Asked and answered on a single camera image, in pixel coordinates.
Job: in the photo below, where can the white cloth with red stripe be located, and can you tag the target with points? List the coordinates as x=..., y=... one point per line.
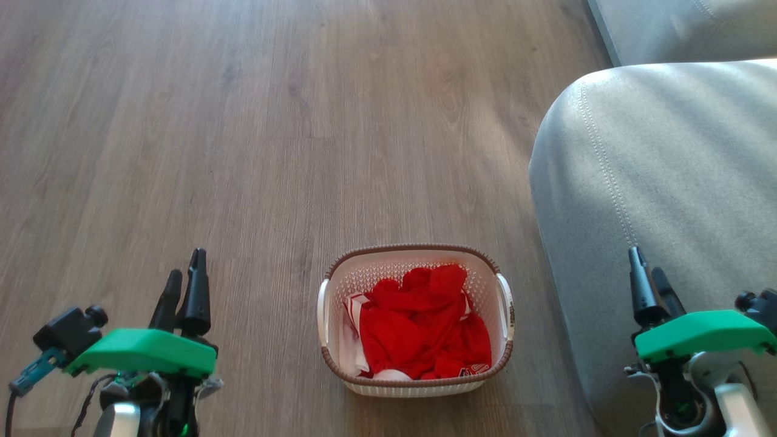
x=354, y=331

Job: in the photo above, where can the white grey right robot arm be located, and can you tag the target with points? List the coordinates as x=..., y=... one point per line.
x=722, y=400

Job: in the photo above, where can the white laundry basket brown rim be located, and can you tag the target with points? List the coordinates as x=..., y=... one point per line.
x=340, y=340

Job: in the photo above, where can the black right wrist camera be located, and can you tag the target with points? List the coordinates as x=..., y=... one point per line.
x=760, y=308

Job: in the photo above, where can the red white garment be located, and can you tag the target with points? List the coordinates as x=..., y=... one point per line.
x=419, y=328

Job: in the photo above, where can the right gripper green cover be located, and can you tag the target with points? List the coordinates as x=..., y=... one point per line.
x=704, y=335

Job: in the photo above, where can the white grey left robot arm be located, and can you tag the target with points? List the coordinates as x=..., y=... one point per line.
x=130, y=419

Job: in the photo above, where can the grey sofa seat cushion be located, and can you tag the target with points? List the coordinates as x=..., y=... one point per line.
x=686, y=27

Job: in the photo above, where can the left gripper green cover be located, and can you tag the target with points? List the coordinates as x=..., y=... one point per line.
x=145, y=354

